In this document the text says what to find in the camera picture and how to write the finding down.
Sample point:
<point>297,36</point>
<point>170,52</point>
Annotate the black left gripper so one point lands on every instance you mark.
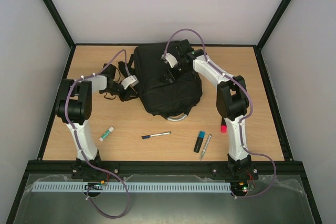
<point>130,92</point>

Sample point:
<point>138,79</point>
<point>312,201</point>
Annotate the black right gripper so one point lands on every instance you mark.
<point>169,75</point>

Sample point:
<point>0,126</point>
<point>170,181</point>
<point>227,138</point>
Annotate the black student bag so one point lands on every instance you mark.
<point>172,101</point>

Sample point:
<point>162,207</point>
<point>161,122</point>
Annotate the blue whiteboard pen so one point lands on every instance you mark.
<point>154,135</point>

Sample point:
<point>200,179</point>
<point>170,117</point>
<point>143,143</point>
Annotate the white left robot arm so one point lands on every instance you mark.
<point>74,105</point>

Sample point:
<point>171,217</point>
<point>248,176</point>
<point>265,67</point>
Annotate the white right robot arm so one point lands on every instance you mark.
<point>232,99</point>

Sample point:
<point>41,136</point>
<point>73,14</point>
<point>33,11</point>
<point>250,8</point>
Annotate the green glue stick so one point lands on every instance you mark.
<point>106,134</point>

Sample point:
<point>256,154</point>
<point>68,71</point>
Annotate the blue highlighter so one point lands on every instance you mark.
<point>199,141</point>

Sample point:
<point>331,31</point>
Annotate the silver marker pen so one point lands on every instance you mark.
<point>205,147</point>

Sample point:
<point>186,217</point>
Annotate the pink highlighter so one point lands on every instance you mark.
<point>223,128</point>

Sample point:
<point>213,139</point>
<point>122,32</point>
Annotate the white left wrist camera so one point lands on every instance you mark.
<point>129,81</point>

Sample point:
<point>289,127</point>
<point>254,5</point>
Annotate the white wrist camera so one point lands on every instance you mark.
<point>129,81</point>
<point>169,59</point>

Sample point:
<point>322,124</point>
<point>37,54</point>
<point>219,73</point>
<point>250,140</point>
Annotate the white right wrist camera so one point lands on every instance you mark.
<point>169,59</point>

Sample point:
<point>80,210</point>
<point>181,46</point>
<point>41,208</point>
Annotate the black front mounting rail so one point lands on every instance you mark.
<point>214,170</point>

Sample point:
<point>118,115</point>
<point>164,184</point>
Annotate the light blue cable duct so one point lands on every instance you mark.
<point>132,187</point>

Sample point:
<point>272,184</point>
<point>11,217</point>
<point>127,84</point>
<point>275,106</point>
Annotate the black left frame post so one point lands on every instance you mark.
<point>59,22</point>

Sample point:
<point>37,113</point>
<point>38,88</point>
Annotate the black frame post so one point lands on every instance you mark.
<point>272,24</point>
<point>59,22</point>

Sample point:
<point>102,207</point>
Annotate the black right frame post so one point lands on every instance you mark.
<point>272,24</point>

